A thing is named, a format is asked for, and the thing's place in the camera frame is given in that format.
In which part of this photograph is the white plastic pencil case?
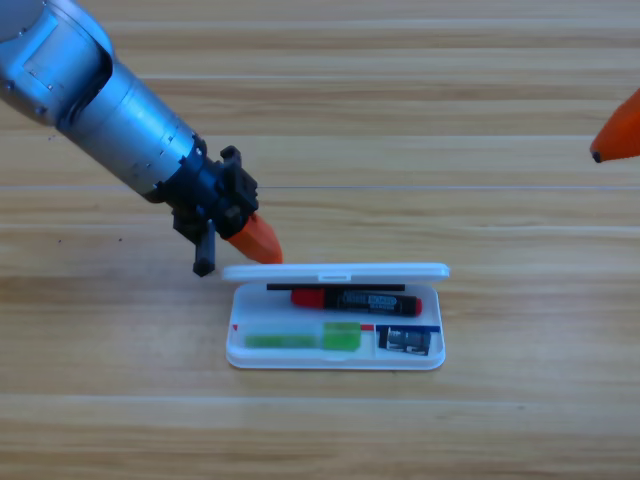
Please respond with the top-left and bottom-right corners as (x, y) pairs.
(222, 262), (450, 371)

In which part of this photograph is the green and white highlighter pen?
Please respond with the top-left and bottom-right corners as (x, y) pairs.
(243, 321), (362, 352)

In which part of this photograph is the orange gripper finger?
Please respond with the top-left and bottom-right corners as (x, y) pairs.
(222, 213), (285, 265)
(589, 88), (640, 164)

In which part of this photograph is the red and black marker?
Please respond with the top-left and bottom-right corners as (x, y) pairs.
(290, 287), (424, 317)

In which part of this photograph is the small dark blue sharpener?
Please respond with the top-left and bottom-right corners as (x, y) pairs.
(379, 325), (432, 357)

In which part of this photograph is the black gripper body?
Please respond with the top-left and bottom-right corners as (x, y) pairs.
(159, 144), (260, 278)

